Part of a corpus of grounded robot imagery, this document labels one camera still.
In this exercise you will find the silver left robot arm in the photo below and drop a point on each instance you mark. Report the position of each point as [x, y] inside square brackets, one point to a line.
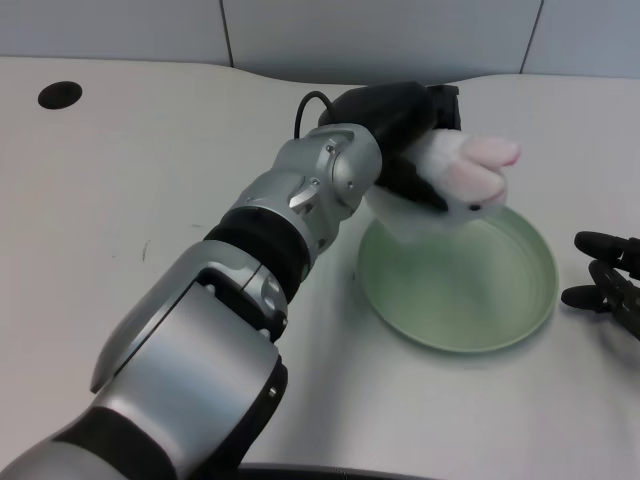
[210, 310]

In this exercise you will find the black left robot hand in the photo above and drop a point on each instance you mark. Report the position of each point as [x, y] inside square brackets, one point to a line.
[400, 130]

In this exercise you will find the white plush rabbit doll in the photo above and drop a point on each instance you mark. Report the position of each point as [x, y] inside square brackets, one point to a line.
[460, 175]

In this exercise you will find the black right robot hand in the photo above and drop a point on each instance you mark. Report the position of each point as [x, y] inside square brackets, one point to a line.
[610, 280]

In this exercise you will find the green round plate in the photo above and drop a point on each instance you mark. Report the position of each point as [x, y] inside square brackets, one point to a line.
[465, 300]

